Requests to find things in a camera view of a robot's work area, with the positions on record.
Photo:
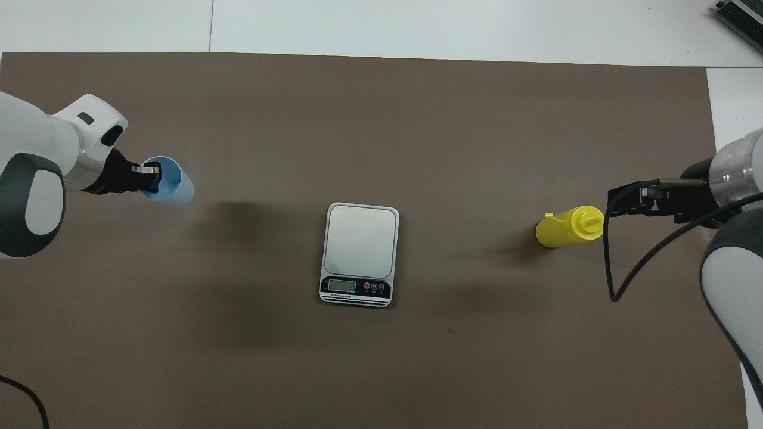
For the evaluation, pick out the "silver ribbed metal device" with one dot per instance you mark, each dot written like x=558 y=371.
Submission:
x=745 y=18

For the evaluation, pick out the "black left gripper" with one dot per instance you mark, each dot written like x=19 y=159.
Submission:
x=116 y=176

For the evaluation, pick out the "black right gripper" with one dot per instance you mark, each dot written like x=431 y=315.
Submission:
x=685 y=196

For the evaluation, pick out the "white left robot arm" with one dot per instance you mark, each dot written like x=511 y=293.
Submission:
x=36 y=137

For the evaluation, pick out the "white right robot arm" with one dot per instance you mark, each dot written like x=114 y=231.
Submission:
x=733 y=274

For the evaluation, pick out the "yellow squeeze bottle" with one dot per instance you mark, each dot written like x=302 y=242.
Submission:
x=566 y=229

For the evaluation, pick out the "silver digital kitchen scale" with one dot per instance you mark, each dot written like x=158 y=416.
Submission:
x=359 y=238

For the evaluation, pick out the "brown table mat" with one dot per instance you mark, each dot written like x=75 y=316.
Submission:
x=417 y=149

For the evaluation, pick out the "light blue plastic cup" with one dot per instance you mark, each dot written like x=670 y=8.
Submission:
x=176 y=185

